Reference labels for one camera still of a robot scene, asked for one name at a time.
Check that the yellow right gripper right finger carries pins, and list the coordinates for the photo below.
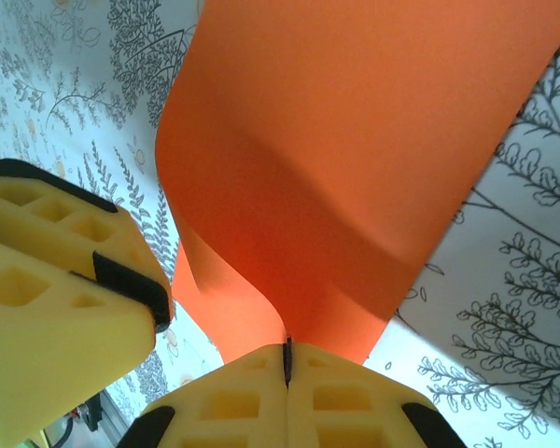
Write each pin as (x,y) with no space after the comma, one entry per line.
(336,373)

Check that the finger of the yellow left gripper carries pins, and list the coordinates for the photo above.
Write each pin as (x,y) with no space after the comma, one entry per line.
(51,233)
(51,350)

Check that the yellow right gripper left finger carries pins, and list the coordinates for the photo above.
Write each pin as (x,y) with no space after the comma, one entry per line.
(261,373)

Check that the orange paper sheet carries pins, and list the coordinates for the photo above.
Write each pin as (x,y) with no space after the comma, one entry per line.
(331,140)

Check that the floral print tablecloth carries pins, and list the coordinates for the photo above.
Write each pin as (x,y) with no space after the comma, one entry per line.
(494,326)

